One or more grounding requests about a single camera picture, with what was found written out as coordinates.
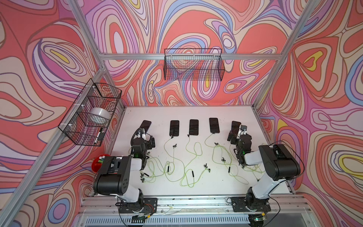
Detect blue phone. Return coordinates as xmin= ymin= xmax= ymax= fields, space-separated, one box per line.
xmin=227 ymin=121 xmax=241 ymax=141

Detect green earphones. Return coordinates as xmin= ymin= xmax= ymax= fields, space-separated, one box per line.
xmin=163 ymin=136 xmax=187 ymax=184
xmin=204 ymin=133 xmax=249 ymax=185
xmin=233 ymin=148 xmax=264 ymax=176
xmin=179 ymin=134 xmax=210 ymax=188
xmin=140 ymin=152 xmax=165 ymax=183

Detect black phone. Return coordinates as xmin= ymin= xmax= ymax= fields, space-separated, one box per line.
xmin=209 ymin=118 xmax=220 ymax=134
xmin=169 ymin=120 xmax=180 ymax=137
xmin=140 ymin=120 xmax=152 ymax=134
xmin=189 ymin=119 xmax=199 ymax=136

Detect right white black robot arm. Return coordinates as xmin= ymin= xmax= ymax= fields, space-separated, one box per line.
xmin=227 ymin=132 xmax=301 ymax=209

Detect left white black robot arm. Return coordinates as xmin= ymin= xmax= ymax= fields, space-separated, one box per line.
xmin=93 ymin=135 xmax=156 ymax=206

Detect red cup with markers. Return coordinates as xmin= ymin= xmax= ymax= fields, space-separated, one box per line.
xmin=91 ymin=154 xmax=109 ymax=173

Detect white tape roll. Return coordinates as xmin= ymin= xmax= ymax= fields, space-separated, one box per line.
xmin=90 ymin=107 xmax=111 ymax=120

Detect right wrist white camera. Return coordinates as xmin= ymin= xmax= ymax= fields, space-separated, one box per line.
xmin=239 ymin=125 xmax=247 ymax=135

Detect left black wire basket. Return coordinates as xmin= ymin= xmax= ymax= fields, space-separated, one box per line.
xmin=58 ymin=79 xmax=122 ymax=147

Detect black wire basket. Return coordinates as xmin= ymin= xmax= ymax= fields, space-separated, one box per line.
xmin=58 ymin=79 xmax=122 ymax=147
xmin=164 ymin=47 xmax=226 ymax=81

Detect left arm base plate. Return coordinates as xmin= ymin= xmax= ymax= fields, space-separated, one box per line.
xmin=115 ymin=197 xmax=158 ymax=215

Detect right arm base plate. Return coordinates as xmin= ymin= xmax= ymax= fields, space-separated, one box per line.
xmin=230 ymin=197 xmax=271 ymax=213

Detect back black wire basket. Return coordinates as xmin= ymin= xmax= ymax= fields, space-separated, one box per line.
xmin=164 ymin=47 xmax=226 ymax=81

